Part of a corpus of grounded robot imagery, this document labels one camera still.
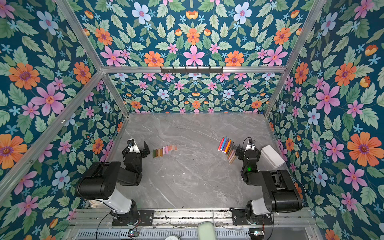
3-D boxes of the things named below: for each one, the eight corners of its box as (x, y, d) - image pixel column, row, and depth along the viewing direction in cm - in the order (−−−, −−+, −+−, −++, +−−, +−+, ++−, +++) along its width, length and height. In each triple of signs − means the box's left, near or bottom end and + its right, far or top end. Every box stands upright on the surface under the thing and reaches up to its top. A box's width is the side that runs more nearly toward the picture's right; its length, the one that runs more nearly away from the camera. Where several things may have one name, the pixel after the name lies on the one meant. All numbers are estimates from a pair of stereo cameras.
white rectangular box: (274, 170, 92) (277, 166, 88) (258, 152, 100) (260, 148, 96) (282, 165, 94) (286, 161, 90) (266, 147, 102) (268, 143, 98)
